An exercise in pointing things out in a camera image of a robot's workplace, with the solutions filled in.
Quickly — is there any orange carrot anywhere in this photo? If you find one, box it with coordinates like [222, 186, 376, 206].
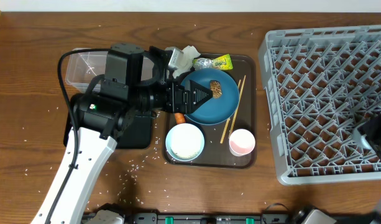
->
[174, 113, 186, 124]

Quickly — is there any pink cup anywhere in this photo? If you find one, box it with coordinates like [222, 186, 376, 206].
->
[229, 129, 255, 157]

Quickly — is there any brown patterned cookie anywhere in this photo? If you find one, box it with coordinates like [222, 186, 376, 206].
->
[209, 80, 223, 98]

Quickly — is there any clear plastic bin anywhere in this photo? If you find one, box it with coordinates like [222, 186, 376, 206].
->
[65, 43, 172, 98]

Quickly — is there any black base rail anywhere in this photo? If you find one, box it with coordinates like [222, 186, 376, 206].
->
[81, 203, 381, 224]

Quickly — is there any crumpled white tissue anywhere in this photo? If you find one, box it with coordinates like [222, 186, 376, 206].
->
[173, 45, 201, 78]

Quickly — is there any yellow foil snack wrapper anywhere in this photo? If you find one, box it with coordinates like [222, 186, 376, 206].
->
[193, 54, 233, 70]

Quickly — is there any light blue rice bowl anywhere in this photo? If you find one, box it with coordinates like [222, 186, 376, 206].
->
[165, 123, 205, 162]

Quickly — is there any dark blue plate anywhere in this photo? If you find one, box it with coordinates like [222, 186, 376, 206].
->
[181, 68, 239, 125]

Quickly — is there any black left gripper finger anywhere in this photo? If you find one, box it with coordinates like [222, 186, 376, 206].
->
[180, 98, 211, 114]
[185, 80, 213, 100]

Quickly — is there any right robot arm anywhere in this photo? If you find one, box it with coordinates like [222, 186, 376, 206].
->
[269, 96, 381, 185]

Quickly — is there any grey dishwasher rack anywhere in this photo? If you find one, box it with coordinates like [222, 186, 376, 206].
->
[259, 25, 381, 185]

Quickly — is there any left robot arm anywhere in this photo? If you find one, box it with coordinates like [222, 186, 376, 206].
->
[32, 43, 213, 223]

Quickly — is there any brown serving tray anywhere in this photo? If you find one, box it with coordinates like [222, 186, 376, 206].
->
[163, 55, 257, 169]

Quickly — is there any wooden chopstick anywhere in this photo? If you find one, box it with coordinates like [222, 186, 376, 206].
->
[219, 80, 242, 144]
[228, 75, 247, 139]

